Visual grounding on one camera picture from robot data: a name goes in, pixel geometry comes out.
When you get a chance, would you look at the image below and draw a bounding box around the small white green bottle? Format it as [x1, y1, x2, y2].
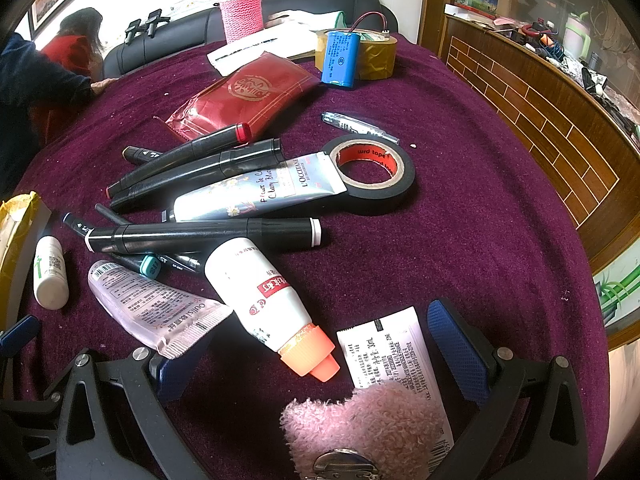
[34, 236, 70, 310]

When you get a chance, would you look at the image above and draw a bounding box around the pink hand cream tube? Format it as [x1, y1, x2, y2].
[88, 260, 233, 360]

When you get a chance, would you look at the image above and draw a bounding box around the pink fluffy hair clip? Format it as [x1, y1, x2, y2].
[280, 382, 445, 479]

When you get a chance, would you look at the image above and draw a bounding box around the teal capped black marker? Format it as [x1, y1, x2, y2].
[62, 212, 162, 280]

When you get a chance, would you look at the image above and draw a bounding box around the white bottle orange cap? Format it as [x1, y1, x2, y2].
[205, 237, 340, 382]

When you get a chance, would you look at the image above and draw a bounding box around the white capped black marker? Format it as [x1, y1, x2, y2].
[84, 218, 322, 255]

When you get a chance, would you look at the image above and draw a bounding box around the white L'Occitane cream tube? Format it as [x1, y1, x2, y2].
[168, 152, 347, 222]

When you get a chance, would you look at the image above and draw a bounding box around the red capped black marker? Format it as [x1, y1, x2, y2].
[106, 122, 252, 198]

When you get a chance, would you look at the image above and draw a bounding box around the yellow capped black marker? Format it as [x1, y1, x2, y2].
[110, 139, 284, 212]

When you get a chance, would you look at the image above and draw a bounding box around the black electrical tape roll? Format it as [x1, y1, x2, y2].
[322, 134, 416, 206]

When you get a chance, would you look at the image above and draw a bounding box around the black ballpoint pen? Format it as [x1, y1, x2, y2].
[94, 204, 204, 274]

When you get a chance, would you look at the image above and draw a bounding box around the gold lined white box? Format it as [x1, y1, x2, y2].
[0, 191, 51, 330]

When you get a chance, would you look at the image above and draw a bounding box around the small black marker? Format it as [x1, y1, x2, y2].
[122, 145, 162, 166]

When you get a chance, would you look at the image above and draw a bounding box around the purple velvet table cloth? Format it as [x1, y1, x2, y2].
[14, 37, 609, 479]

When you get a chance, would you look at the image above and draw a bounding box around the person in blue jacket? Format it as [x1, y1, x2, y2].
[0, 32, 114, 200]

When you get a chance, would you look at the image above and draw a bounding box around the person in red coat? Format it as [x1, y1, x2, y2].
[30, 8, 103, 148]

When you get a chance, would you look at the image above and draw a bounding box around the small silver tube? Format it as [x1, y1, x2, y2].
[320, 112, 399, 144]

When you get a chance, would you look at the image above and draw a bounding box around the red foil pouch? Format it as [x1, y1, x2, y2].
[165, 52, 320, 141]

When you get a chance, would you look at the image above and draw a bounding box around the black leather sofa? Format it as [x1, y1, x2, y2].
[103, 0, 398, 78]

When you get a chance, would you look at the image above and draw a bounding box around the yellow packing tape roll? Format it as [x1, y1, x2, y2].
[314, 28, 397, 80]

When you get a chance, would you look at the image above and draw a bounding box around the blue battery pack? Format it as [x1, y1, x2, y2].
[321, 30, 360, 88]

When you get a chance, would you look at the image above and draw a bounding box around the white paper booklet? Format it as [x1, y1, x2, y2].
[207, 10, 346, 76]

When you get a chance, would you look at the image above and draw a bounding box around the pink knitted bottle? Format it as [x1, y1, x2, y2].
[219, 0, 264, 44]

